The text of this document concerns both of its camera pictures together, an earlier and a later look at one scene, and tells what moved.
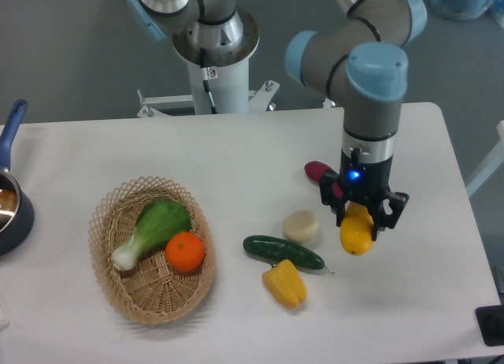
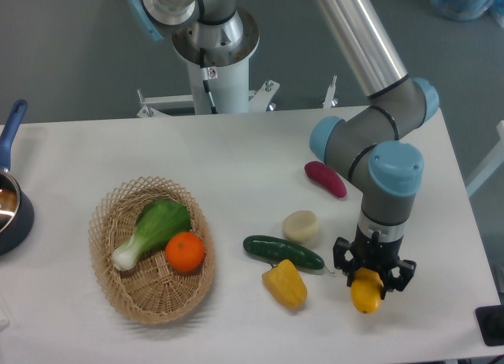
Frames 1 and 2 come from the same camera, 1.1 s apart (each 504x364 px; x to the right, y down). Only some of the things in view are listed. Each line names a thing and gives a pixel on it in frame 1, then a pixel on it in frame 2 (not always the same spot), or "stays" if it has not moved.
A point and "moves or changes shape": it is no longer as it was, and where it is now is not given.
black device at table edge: [491, 321] stays
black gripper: [364, 180] -> [376, 253]
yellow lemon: [356, 228] moves or changes shape
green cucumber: [272, 250] stays
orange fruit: [185, 251] stays
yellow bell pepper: [284, 282] stays
